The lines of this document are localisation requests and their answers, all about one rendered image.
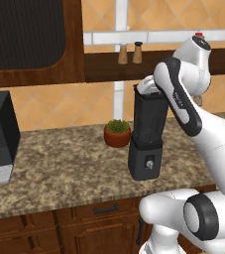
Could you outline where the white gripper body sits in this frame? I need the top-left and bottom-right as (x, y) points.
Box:
(136, 74), (166, 96)

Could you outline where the wooden shaker with black top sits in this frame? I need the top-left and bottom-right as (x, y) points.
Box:
(132, 41), (144, 64)

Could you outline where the wooden shaker with grey top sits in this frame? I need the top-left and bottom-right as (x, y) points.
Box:
(117, 43), (129, 65)

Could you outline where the black blender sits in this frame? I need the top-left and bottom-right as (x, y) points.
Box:
(127, 83), (169, 182)

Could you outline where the green plant in terracotta pot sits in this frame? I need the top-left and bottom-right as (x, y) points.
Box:
(103, 118), (132, 149)

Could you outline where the brown wooden drawer front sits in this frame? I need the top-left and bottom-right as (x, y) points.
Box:
(0, 211), (57, 237)
(0, 229), (62, 254)
(56, 196), (142, 226)

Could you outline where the brown wooden cupboard door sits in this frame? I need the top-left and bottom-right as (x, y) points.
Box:
(59, 220), (152, 254)

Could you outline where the dark wooden wall shelf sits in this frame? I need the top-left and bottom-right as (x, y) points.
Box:
(83, 47), (225, 83)

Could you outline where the black drawer handle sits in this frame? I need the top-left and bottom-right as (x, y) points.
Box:
(92, 203), (120, 215)

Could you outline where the black cupboard door handle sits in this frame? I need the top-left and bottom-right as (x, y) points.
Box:
(136, 216), (145, 246)

